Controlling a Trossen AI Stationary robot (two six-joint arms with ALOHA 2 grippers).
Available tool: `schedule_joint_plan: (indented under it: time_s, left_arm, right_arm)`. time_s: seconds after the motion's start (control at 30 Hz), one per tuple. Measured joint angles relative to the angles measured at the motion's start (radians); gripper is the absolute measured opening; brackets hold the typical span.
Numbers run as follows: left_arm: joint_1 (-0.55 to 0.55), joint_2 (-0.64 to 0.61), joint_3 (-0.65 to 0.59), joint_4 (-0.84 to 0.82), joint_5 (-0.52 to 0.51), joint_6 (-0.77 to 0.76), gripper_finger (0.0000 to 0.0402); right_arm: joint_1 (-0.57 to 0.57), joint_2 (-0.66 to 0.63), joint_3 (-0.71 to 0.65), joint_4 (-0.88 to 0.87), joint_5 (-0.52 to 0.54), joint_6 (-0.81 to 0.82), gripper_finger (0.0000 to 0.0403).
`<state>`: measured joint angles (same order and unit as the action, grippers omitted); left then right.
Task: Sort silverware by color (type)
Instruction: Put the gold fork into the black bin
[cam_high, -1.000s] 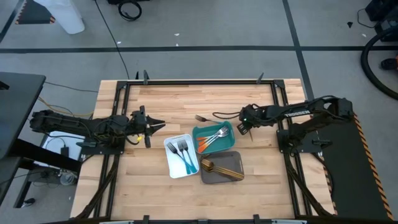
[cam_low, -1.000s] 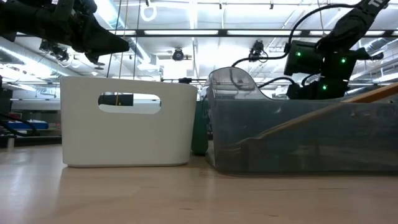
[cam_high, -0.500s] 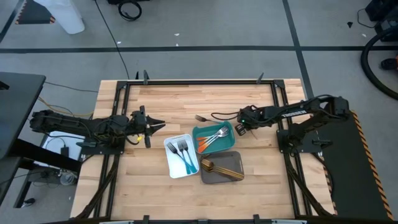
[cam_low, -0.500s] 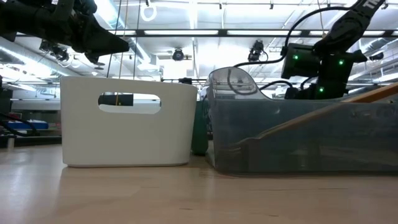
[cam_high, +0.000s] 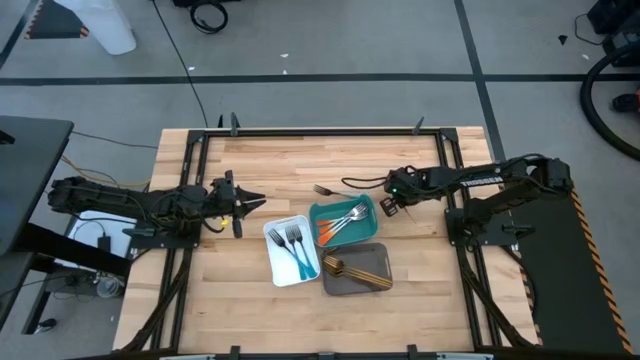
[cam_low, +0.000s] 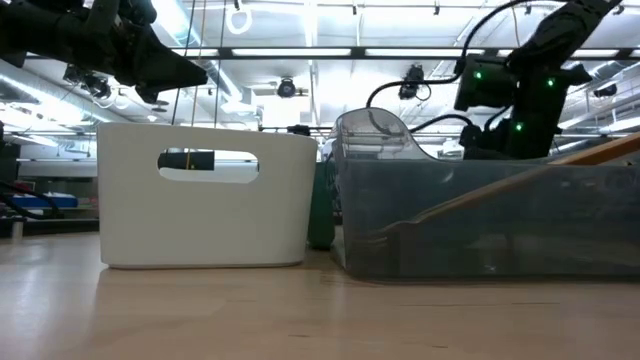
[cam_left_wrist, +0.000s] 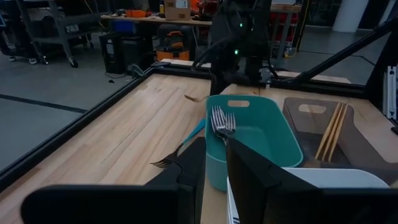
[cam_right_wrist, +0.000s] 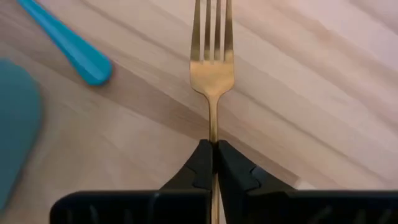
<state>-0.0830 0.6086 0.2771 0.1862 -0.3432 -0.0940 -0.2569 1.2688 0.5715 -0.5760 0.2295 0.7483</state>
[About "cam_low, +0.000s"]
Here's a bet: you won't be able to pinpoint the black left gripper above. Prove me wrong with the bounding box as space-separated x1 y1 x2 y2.
19 4 209 94

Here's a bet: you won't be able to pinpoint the wooden spatula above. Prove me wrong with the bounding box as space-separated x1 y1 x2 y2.
379 139 640 241

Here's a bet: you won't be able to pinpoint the smoky grey transparent bin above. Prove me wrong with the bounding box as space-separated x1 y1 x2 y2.
330 106 640 281

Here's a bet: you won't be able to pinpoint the white plastic bin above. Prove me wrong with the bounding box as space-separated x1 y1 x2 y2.
96 122 320 270

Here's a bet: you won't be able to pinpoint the teal plastic bin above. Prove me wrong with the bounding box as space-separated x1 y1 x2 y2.
306 159 337 252

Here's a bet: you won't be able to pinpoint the round black ceiling fixture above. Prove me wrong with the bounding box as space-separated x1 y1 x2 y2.
276 76 310 99

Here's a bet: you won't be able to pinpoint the blue box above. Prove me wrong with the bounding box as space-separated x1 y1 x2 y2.
13 193 80 210

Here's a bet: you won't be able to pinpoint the black overhead rig bar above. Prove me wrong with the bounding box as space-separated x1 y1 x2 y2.
24 46 640 62

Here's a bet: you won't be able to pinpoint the thin hanging cable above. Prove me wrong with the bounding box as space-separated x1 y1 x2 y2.
171 0 197 125
214 0 227 125

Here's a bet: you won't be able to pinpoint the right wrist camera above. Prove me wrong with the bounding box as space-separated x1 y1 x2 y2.
453 53 517 113

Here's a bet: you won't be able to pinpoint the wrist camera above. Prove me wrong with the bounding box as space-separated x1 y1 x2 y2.
87 0 159 29
453 53 517 113

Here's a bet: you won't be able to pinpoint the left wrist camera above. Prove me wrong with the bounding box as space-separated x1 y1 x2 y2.
87 0 159 29

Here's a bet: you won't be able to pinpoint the white hanging ring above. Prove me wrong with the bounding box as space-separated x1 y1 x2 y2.
224 3 254 36

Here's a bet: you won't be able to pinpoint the grey ceiling air duct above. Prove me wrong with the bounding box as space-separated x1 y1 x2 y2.
559 59 640 135

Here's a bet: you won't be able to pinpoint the black overhead camera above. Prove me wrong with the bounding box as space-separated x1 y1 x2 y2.
398 63 432 100

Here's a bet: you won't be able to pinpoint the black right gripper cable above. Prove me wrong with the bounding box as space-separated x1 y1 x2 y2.
364 0 569 134

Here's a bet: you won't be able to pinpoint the black looped cables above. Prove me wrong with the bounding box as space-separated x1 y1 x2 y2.
0 179 65 221

